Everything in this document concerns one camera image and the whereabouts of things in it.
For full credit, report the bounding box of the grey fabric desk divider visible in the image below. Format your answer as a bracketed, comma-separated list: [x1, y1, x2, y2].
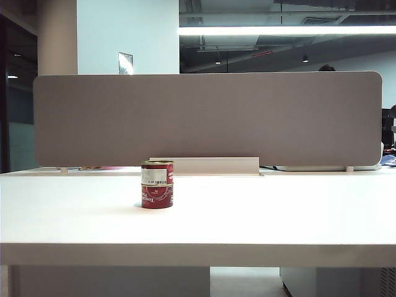
[33, 71, 384, 168]

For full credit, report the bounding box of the framed wall notice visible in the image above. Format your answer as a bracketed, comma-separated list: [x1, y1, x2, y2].
[118, 51, 134, 75]

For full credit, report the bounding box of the black office chair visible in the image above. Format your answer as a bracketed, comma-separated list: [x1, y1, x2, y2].
[381, 105, 396, 147]

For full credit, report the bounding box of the red tomato can, white script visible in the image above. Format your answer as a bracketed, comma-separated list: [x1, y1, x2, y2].
[140, 183, 174, 209]

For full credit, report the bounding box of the white flat device behind divider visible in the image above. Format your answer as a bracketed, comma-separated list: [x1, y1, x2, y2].
[278, 163, 382, 172]

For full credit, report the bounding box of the red tomato can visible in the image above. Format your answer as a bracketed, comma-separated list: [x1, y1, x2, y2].
[140, 183, 174, 209]
[140, 159, 175, 186]

